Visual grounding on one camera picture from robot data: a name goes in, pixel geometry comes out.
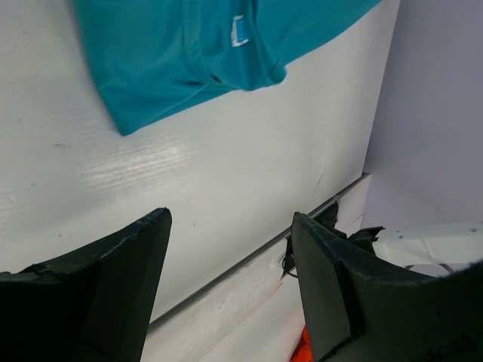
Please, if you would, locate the teal t shirt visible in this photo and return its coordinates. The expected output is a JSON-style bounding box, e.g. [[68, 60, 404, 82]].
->
[[72, 1, 376, 136]]

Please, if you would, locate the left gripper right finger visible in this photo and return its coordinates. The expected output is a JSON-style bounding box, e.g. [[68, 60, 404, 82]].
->
[[291, 213, 482, 361]]

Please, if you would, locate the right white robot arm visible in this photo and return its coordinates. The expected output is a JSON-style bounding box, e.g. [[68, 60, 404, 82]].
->
[[372, 222, 482, 266]]

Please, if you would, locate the orange cloth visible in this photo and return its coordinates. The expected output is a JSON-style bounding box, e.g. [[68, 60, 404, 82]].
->
[[289, 326, 312, 362]]

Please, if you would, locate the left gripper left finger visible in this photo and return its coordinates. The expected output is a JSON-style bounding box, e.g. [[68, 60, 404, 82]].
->
[[1, 208, 172, 361]]

